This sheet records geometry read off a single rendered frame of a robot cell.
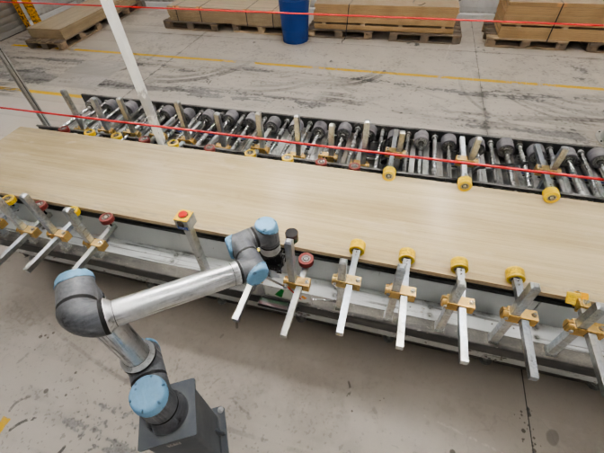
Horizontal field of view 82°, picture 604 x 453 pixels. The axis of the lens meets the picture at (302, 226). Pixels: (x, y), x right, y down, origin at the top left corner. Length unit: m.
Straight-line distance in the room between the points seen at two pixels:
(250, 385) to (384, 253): 1.26
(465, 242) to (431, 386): 1.00
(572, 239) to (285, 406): 1.89
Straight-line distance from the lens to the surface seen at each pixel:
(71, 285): 1.33
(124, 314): 1.24
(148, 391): 1.70
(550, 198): 2.46
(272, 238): 1.39
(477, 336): 1.98
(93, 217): 2.62
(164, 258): 2.40
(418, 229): 2.03
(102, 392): 2.84
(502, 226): 2.21
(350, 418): 2.43
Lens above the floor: 2.35
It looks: 47 degrees down
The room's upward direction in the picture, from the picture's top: 3 degrees counter-clockwise
